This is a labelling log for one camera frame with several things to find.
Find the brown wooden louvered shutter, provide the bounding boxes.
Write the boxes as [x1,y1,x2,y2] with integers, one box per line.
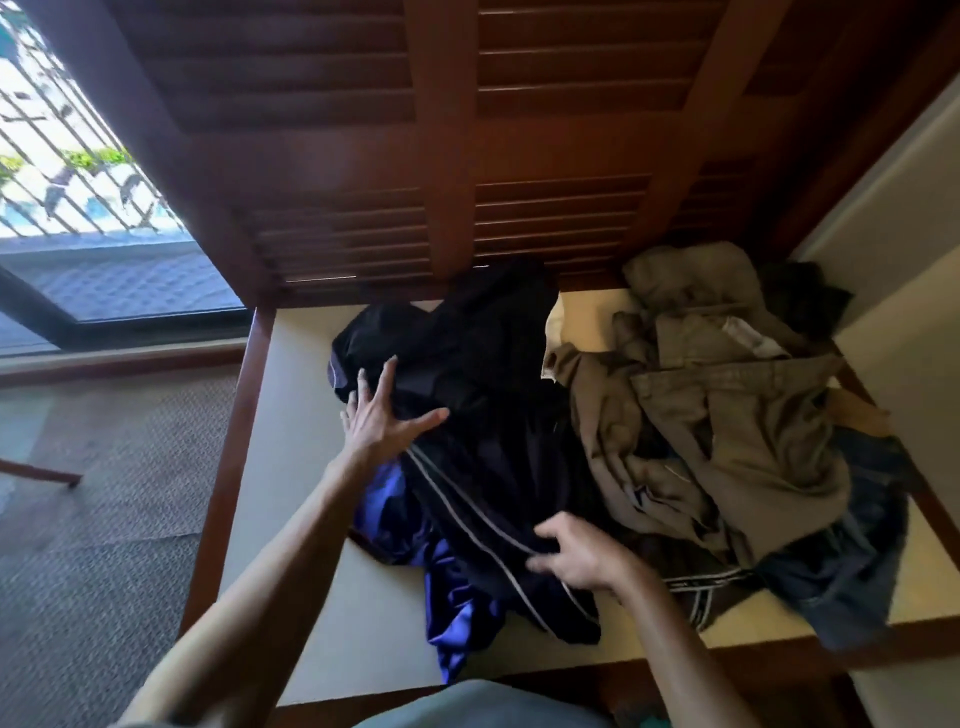
[22,0,960,305]

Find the person's right hand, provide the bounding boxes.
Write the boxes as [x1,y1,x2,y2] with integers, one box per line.
[525,512,648,594]

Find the shiny blue satin garment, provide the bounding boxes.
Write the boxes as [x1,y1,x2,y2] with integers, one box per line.
[351,459,513,685]

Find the dark green garment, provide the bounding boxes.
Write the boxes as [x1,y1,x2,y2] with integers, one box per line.
[756,258,854,348]

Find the brown wooden table frame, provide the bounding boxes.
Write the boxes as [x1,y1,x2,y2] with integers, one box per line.
[176,288,960,728]

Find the blue denim jeans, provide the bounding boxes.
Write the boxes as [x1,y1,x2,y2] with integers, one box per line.
[752,426,925,654]

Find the person's right forearm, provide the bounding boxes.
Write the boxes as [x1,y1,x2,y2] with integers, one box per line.
[600,558,762,728]

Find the black garment with striped waistband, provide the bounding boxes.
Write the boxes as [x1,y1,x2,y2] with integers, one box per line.
[643,536,760,633]

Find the wooden furniture leg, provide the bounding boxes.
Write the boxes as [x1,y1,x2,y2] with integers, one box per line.
[0,457,84,490]

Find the dark window frame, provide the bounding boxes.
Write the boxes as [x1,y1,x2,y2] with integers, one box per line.
[0,262,254,355]

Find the navy garment with grey stripes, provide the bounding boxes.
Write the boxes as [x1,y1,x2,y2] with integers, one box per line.
[328,258,624,648]

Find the person's left hand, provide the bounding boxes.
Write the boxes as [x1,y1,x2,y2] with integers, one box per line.
[339,356,451,472]

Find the person's left forearm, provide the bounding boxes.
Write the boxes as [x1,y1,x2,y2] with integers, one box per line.
[112,448,391,728]

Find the metal window grille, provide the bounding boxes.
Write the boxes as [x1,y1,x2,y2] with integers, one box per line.
[0,0,189,241]

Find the green plant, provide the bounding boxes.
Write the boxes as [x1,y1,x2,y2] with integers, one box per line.
[63,146,132,172]

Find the khaki crumpled garment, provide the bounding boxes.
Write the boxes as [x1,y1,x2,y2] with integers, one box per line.
[541,241,854,569]

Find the person's grey shirt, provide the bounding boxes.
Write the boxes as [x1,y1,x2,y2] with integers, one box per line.
[352,678,618,728]

